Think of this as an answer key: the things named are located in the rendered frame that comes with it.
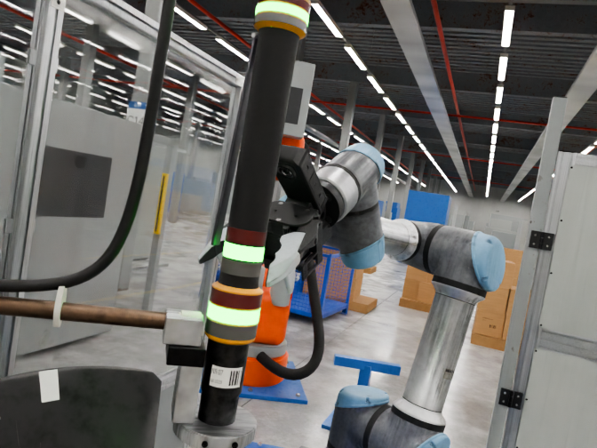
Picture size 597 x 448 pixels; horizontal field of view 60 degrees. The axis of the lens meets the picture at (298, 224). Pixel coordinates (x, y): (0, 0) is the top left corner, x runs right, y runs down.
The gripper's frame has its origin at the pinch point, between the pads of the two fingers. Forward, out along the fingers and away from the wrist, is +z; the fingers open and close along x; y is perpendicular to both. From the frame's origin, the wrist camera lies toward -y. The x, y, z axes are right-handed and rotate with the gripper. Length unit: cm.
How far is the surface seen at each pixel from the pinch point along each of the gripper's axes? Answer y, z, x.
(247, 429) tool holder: 3.1, 15.4, -12.2
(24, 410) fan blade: 6.5, 22.0, 9.8
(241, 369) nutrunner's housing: -1.2, 13.3, -10.5
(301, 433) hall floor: 286, -163, 99
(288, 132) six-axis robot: 124, -308, 189
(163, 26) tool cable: -26.3, 5.9, -0.9
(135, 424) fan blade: 11.2, 15.8, 2.6
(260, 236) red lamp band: -10.9, 7.8, -9.7
